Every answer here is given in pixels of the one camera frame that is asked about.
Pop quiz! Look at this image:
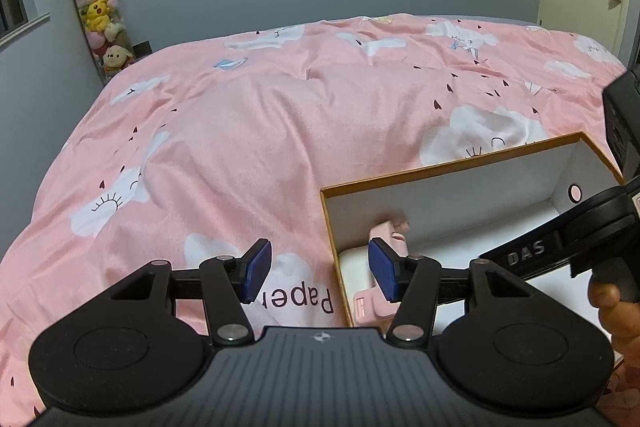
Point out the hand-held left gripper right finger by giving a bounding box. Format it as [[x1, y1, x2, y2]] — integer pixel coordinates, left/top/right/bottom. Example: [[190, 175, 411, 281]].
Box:
[[367, 238, 533, 348]]

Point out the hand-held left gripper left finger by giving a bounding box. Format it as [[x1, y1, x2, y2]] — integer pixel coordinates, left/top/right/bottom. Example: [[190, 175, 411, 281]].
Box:
[[106, 238, 273, 348]]

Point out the orange cardboard box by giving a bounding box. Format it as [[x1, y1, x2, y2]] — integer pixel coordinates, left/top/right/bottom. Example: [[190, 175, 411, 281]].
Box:
[[320, 132, 626, 338]]

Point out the person's right hand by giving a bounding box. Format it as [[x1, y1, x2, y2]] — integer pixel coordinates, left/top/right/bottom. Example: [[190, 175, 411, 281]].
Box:
[[587, 279, 640, 358]]

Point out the white flat box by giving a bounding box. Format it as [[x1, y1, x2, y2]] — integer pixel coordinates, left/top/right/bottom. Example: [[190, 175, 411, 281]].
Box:
[[337, 247, 381, 328]]

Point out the pink plastic toy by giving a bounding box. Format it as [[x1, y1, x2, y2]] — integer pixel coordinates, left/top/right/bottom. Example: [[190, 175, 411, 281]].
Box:
[[352, 217, 413, 328]]

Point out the pink printed blanket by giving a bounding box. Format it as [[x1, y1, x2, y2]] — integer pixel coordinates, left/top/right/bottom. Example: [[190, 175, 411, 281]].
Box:
[[0, 13, 640, 418]]

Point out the clear tube of plush toys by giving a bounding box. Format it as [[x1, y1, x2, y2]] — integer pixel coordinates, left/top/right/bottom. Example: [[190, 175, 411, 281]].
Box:
[[59, 0, 136, 80]]

